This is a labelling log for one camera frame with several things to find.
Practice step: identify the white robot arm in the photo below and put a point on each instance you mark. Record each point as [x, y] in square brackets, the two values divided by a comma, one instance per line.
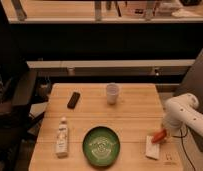
[180, 110]

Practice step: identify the dark chair left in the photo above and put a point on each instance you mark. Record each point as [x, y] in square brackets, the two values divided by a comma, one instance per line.
[14, 118]

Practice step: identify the green ceramic bowl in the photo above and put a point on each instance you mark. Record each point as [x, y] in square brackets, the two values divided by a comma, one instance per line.
[101, 146]

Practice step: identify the black remote control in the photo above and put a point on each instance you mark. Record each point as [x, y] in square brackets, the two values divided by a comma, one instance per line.
[73, 100]

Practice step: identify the white sponge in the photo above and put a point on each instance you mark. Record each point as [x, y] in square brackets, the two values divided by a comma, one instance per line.
[152, 150]

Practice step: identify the white plastic bottle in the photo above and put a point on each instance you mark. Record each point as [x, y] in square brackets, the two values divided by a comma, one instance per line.
[62, 139]

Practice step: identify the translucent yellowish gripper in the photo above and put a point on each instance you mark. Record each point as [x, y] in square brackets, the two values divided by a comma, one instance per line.
[166, 134]

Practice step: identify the white plastic cup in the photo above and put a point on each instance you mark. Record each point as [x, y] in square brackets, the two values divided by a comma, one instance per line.
[112, 93]

